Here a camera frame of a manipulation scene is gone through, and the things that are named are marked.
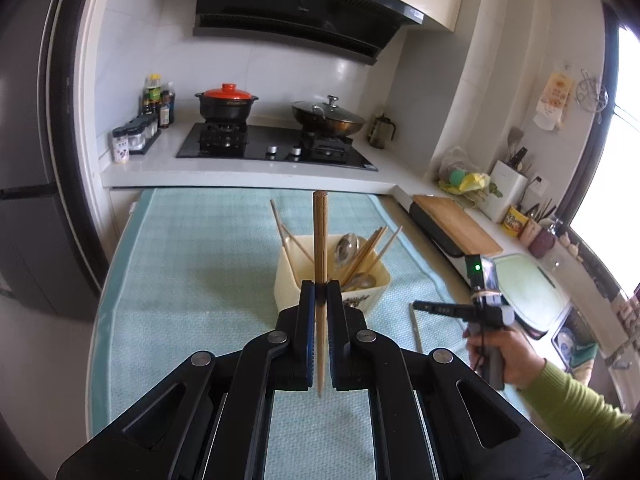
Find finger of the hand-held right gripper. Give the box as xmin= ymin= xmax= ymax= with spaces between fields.
xmin=412 ymin=300 xmax=469 ymax=319

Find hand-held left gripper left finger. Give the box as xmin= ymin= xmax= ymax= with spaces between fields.
xmin=55 ymin=280 xmax=317 ymax=480

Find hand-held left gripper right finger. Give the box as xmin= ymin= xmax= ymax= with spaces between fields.
xmin=326 ymin=280 xmax=583 ymax=480

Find cream ribbed utensil holder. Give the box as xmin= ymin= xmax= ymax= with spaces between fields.
xmin=274 ymin=233 xmax=392 ymax=317

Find patterned metal spoon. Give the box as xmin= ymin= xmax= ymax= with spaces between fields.
xmin=342 ymin=272 xmax=376 ymax=292

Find plain metal spoon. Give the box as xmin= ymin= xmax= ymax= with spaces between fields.
xmin=335 ymin=233 xmax=361 ymax=269

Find person's right hand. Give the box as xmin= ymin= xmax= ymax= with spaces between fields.
xmin=465 ymin=326 xmax=547 ymax=392

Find light green cutting board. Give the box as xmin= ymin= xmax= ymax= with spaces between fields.
xmin=492 ymin=254 xmax=572 ymax=341

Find black tray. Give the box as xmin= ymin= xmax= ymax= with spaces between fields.
xmin=409 ymin=199 xmax=463 ymax=258

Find wooden cutting board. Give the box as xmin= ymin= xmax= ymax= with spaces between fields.
xmin=412 ymin=195 xmax=503 ymax=257

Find kitchen sink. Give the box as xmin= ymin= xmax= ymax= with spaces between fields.
xmin=551 ymin=304 xmax=609 ymax=362

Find purple cup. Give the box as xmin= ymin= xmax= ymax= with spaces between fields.
xmin=529 ymin=227 xmax=557 ymax=260

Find pink cup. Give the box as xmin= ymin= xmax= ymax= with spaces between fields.
xmin=520 ymin=217 xmax=544 ymax=246

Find yellow jar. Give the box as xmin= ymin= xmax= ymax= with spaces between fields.
xmin=502 ymin=205 xmax=529 ymax=239

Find white knife block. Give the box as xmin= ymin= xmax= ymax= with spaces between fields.
xmin=482 ymin=127 xmax=531 ymax=224

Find yellow and green bags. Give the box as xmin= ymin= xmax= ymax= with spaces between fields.
xmin=437 ymin=146 xmax=503 ymax=209

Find light blue woven mat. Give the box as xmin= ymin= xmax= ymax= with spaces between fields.
xmin=89 ymin=187 xmax=531 ymax=480

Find glass french press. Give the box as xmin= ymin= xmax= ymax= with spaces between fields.
xmin=368 ymin=112 xmax=397 ymax=150

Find black gas stove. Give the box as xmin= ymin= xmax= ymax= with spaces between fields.
xmin=175 ymin=122 xmax=378 ymax=171

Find dark wok with glass lid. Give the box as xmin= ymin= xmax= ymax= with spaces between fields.
xmin=291 ymin=95 xmax=367 ymax=139

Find white kitchen counter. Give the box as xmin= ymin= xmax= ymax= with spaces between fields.
xmin=100 ymin=120 xmax=640 ymax=361

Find hanging printed bag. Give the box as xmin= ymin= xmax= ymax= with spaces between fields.
xmin=532 ymin=71 xmax=574 ymax=132

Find black clay pot red lid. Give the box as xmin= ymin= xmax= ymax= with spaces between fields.
xmin=195 ymin=83 xmax=259 ymax=125

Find rack of spice jars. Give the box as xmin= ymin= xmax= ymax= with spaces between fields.
xmin=111 ymin=114 xmax=160 ymax=165

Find black range hood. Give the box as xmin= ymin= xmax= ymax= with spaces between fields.
xmin=192 ymin=0 xmax=426 ymax=66

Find grey refrigerator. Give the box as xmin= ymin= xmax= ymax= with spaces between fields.
xmin=0 ymin=0 xmax=108 ymax=321

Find hanging wire whisk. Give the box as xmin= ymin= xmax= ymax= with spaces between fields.
xmin=575 ymin=69 xmax=610 ymax=124

